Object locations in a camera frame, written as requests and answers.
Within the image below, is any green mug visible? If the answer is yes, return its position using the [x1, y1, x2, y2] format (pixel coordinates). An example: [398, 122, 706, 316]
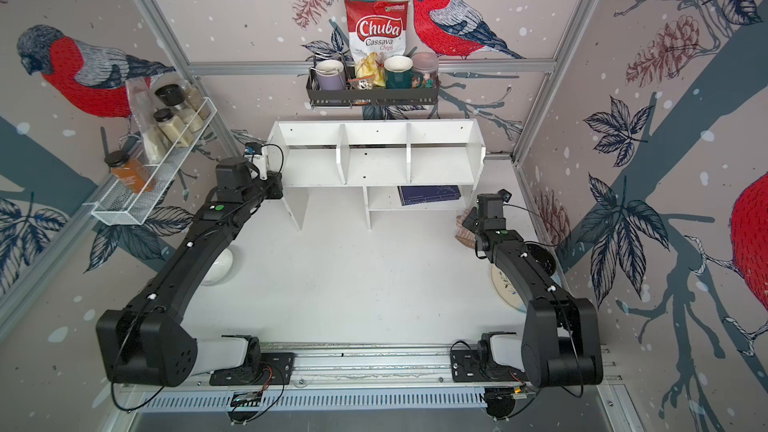
[384, 55, 413, 90]

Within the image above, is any cream and blue plate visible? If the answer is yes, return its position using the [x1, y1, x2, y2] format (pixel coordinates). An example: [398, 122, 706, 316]
[490, 264, 562, 313]

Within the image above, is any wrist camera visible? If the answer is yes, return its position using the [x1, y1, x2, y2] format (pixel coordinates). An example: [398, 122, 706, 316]
[497, 189, 512, 203]
[244, 141, 269, 181]

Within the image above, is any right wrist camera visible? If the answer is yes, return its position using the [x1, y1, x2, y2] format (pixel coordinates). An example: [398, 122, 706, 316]
[497, 189, 512, 203]

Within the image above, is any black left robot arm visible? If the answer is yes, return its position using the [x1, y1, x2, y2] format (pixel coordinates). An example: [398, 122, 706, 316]
[96, 157, 283, 387]

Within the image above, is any black-lid spice jar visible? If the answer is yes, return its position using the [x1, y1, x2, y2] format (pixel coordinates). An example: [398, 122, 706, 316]
[153, 108, 194, 148]
[154, 84, 204, 133]

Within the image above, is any yellow snack packet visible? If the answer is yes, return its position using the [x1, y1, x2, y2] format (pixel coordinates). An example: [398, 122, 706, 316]
[354, 52, 386, 90]

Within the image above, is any red Chuba chips bag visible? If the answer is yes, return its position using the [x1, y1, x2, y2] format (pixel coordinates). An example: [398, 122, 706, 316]
[345, 0, 409, 63]

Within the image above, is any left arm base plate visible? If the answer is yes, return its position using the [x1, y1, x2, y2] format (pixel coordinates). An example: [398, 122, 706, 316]
[209, 352, 296, 387]

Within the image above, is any white bowl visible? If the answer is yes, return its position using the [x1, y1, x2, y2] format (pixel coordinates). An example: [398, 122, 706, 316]
[200, 248, 234, 286]

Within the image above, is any black wall basket shelf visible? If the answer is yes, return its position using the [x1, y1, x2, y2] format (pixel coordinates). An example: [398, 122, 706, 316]
[306, 67, 441, 107]

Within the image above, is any pink lidded jar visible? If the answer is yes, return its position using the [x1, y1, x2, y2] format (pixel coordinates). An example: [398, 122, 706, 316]
[411, 52, 439, 88]

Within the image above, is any dark blue book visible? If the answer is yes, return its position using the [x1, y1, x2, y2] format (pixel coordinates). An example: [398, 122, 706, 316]
[398, 185, 461, 206]

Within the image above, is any orange spice jar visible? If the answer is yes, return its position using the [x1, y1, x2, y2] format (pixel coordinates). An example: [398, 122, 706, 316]
[104, 150, 155, 194]

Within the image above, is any lilac mug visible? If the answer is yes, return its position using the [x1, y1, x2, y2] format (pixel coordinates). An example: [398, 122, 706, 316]
[313, 59, 347, 91]

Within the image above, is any white wire spice rack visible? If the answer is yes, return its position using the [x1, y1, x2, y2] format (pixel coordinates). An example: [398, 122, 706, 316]
[90, 97, 218, 226]

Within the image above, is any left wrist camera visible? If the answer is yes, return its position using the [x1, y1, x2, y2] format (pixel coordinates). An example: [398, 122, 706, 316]
[244, 141, 269, 181]

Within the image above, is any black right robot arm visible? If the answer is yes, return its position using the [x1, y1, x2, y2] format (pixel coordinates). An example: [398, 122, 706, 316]
[463, 190, 604, 388]

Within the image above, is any white wooden bookshelf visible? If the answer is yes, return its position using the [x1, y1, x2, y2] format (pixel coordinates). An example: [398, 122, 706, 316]
[267, 119, 487, 227]

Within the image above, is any pink striped fluffy cloth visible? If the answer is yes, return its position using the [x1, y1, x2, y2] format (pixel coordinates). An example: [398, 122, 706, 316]
[455, 208, 475, 249]

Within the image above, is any black cup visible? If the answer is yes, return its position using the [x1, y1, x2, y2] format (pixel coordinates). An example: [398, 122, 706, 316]
[525, 241, 557, 277]

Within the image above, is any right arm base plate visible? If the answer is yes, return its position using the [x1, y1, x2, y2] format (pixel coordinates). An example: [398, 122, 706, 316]
[449, 347, 528, 383]

